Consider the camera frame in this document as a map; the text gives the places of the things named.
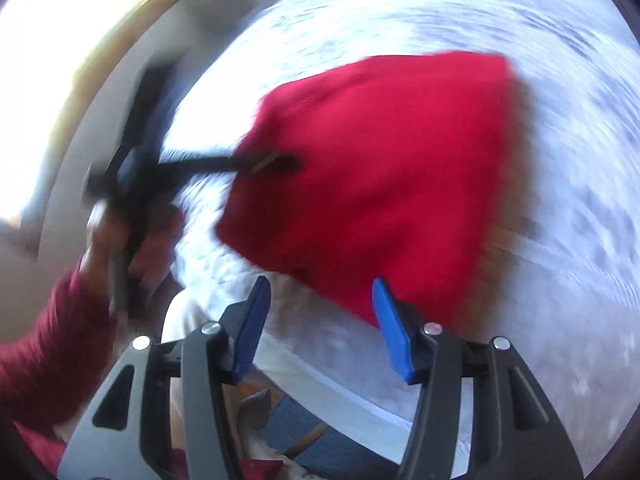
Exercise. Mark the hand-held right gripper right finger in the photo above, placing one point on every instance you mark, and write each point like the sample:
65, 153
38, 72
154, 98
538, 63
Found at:
395, 332

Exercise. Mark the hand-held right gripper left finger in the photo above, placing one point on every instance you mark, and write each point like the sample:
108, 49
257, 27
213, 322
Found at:
250, 330

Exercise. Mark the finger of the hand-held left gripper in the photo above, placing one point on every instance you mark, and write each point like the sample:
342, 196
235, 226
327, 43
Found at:
225, 164

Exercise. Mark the red knit sweater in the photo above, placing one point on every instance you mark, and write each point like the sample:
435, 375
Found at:
390, 175

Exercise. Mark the person's left forearm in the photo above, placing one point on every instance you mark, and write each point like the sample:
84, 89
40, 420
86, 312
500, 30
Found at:
50, 350

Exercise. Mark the person's left hand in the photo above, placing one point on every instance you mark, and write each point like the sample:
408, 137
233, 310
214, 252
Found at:
155, 245

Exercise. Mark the blue grey cloth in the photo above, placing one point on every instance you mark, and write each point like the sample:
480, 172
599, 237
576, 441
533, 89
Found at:
345, 452

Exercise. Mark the bright window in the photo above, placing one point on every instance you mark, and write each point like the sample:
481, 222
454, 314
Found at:
55, 60

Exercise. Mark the white grey patterned blanket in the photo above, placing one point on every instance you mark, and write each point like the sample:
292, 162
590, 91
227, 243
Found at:
550, 210

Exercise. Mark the wooden window frame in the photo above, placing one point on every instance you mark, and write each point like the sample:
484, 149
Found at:
115, 45

